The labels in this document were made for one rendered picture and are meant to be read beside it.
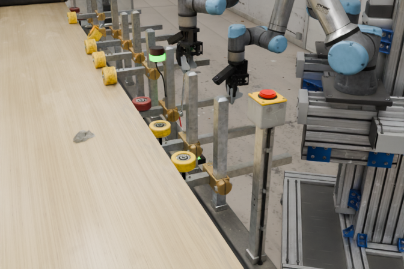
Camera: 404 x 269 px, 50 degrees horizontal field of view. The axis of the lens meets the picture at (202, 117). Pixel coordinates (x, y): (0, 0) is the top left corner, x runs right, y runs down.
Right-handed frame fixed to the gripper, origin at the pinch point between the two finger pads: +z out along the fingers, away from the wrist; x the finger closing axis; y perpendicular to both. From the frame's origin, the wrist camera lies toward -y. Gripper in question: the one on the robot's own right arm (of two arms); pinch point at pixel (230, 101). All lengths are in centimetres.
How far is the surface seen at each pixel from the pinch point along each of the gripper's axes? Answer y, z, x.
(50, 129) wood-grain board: -80, -7, -12
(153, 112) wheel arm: -37.2, -2.0, -1.5
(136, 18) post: -30, -32, 44
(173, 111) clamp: -30.6, -4.1, -8.5
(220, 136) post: -31, -16, -56
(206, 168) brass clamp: -33, 0, -48
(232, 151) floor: 46, 83, 84
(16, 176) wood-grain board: -92, -7, -40
